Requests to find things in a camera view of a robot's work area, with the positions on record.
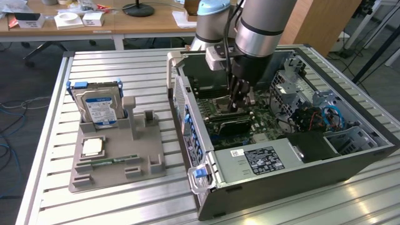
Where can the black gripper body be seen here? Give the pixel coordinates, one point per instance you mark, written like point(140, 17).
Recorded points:
point(252, 69)

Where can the graphics card with black fan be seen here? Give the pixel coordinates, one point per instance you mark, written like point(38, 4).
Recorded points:
point(233, 127)

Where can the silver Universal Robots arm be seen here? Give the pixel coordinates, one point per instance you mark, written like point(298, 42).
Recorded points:
point(258, 28)

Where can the metal socket cover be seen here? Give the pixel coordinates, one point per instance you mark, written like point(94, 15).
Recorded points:
point(252, 98)

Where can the CPU socket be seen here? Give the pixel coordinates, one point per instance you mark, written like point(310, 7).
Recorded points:
point(220, 104)

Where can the perforated metal disk bay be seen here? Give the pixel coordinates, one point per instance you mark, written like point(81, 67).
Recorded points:
point(285, 90)

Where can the green motherboard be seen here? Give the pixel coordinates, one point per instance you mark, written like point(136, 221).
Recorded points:
point(265, 122)

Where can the grey power supply unit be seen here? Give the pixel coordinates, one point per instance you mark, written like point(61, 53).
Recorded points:
point(230, 168)

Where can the white paper stack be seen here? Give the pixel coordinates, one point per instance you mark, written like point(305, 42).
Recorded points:
point(182, 22)

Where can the black plastic air shroud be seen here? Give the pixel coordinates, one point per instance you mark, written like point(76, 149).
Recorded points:
point(312, 147)

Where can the brown cardboard box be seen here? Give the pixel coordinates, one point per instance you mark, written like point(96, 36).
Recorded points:
point(190, 7)

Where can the blue case latch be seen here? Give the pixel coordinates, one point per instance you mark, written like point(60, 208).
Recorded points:
point(200, 174)

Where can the plain grey disk bay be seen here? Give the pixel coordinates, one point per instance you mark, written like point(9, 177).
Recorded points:
point(349, 140)

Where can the wooden desk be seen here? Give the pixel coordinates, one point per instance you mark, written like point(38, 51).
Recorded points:
point(140, 28)

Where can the black stand pole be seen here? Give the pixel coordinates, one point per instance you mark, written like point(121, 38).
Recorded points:
point(376, 47)

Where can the hard disk with blue label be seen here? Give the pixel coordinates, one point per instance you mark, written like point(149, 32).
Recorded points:
point(100, 110)

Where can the open black PC case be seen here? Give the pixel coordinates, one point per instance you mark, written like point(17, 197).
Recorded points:
point(281, 194)

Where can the black lamp base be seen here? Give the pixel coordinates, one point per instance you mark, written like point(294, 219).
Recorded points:
point(138, 11)

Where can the grey parts rack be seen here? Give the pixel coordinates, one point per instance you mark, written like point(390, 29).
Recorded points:
point(118, 173)

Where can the bare green RAM stick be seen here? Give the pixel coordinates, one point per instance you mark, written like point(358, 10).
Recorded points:
point(105, 162)

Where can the silver CPU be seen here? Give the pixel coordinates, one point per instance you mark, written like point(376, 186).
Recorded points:
point(92, 147)

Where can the white box with barcode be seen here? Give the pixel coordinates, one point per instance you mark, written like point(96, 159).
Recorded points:
point(93, 20)

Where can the white box with round hole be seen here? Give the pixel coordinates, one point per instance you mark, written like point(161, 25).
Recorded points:
point(66, 23)

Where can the white labelled box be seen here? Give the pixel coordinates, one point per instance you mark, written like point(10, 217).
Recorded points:
point(30, 24)

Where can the small black box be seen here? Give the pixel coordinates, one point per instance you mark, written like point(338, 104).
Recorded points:
point(28, 17)

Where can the clear plastic bag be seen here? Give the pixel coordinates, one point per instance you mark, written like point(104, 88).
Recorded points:
point(12, 5)

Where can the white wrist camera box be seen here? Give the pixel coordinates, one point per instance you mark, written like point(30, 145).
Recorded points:
point(214, 59)

